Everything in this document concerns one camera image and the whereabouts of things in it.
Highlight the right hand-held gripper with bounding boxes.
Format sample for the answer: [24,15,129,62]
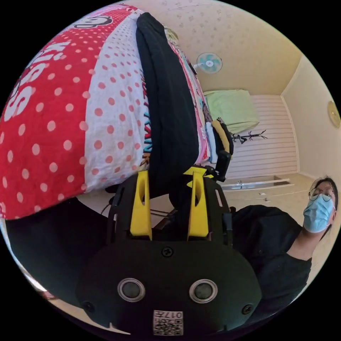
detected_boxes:
[183,150,233,184]

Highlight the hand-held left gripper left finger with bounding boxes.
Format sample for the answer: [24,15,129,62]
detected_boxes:
[130,170,153,241]

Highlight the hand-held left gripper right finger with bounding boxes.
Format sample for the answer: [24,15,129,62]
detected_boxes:
[187,172,209,238]

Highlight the black long pants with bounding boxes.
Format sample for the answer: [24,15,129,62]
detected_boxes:
[135,12,200,235]

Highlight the black coat rack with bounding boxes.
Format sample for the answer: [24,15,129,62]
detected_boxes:
[231,129,269,146]

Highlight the green curtain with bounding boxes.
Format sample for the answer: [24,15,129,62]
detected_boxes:
[203,89,260,134]

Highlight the person's body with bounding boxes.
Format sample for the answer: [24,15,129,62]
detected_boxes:
[5,174,340,331]

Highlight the wall fan with teal blades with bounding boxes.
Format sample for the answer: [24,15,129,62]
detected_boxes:
[193,52,223,75]

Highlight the round wall clock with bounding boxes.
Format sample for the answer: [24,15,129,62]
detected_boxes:
[327,100,341,129]

